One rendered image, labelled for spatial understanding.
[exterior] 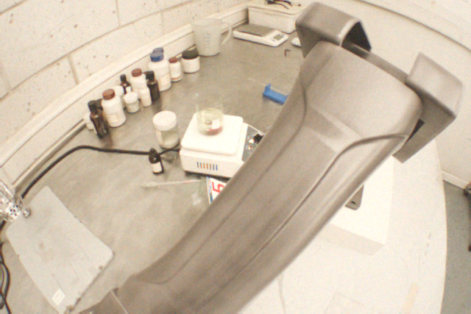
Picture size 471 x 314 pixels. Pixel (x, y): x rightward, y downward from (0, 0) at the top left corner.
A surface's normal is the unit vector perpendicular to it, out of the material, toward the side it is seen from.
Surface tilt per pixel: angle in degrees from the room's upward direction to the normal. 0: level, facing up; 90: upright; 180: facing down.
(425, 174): 0
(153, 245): 0
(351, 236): 90
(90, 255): 0
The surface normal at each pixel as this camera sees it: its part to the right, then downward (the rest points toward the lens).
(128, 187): 0.03, -0.73
